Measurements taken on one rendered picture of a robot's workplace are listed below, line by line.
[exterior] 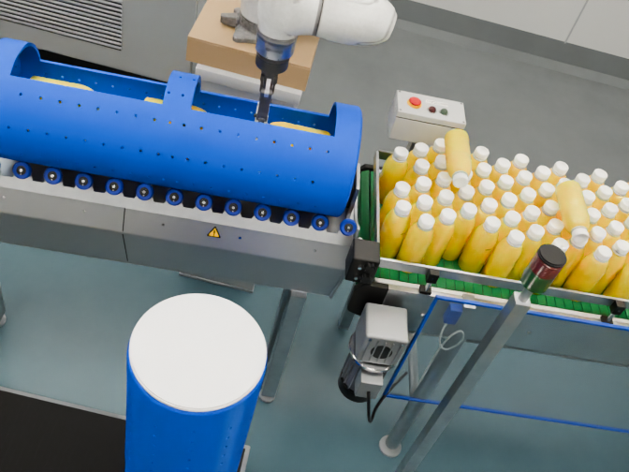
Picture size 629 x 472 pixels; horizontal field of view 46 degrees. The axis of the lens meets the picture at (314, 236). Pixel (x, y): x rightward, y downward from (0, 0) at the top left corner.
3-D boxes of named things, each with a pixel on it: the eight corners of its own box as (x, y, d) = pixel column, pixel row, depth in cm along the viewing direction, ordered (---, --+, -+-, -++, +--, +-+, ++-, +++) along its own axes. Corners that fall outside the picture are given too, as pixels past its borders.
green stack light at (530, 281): (518, 269, 164) (527, 255, 161) (545, 273, 165) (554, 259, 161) (521, 291, 160) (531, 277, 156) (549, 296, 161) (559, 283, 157)
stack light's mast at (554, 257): (507, 286, 169) (536, 241, 157) (533, 289, 169) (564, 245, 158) (511, 307, 164) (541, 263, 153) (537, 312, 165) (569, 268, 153)
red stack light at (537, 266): (527, 255, 160) (534, 243, 158) (554, 259, 161) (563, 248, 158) (531, 277, 156) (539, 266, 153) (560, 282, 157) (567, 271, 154)
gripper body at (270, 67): (258, 36, 166) (253, 70, 173) (255, 58, 160) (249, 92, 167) (291, 43, 167) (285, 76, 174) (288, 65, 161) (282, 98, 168)
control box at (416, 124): (387, 116, 218) (397, 88, 210) (451, 128, 220) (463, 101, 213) (387, 138, 211) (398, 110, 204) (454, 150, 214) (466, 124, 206)
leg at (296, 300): (259, 387, 263) (289, 281, 217) (275, 390, 264) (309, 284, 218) (257, 402, 259) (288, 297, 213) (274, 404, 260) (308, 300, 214)
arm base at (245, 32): (220, 7, 225) (223, -8, 221) (291, 20, 229) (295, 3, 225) (218, 39, 212) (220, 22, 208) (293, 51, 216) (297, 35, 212)
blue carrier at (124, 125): (21, 107, 197) (10, 14, 176) (338, 166, 207) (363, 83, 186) (-17, 179, 178) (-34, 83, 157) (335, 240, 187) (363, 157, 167)
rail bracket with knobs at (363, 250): (343, 257, 191) (353, 231, 184) (371, 261, 192) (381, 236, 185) (343, 287, 185) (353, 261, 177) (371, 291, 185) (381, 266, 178)
